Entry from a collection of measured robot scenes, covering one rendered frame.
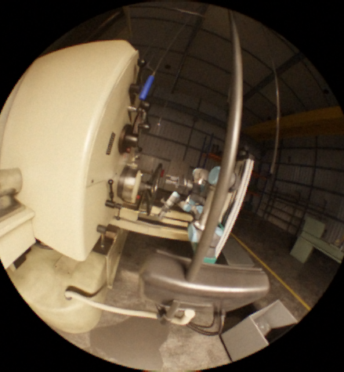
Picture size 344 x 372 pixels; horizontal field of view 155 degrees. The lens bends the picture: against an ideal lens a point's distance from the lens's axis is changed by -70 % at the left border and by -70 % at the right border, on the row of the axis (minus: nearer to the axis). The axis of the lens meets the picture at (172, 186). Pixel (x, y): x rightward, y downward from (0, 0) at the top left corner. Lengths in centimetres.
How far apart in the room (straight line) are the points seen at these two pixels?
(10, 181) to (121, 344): 141
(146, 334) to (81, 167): 148
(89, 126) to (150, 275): 39
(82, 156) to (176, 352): 162
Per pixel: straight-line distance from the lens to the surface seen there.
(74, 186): 40
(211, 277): 30
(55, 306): 100
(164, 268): 27
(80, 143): 39
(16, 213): 59
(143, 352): 150
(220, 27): 717
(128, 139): 60
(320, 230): 513
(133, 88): 53
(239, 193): 106
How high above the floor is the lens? 148
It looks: 8 degrees down
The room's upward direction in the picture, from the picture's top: 16 degrees clockwise
